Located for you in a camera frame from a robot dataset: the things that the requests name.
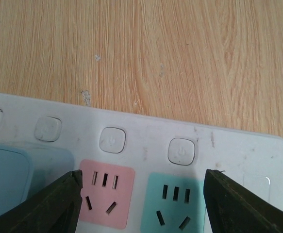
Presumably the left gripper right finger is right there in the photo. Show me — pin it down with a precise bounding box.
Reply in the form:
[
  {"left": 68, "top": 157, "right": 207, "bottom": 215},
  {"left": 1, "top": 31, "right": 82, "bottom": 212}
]
[{"left": 203, "top": 169, "right": 283, "bottom": 233}]

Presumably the white power strip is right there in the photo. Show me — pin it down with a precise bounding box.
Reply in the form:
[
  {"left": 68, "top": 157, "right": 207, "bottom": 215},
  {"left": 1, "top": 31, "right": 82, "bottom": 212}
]
[{"left": 0, "top": 94, "right": 283, "bottom": 233}]

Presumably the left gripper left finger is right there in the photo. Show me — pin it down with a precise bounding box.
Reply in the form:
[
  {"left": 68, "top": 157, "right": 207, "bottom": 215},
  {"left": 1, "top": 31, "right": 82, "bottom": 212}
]
[{"left": 0, "top": 170, "right": 83, "bottom": 233}]

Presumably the blue plug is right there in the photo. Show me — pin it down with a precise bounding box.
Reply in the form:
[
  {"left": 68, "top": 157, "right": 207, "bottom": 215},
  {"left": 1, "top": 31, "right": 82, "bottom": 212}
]
[{"left": 0, "top": 142, "right": 74, "bottom": 216}]

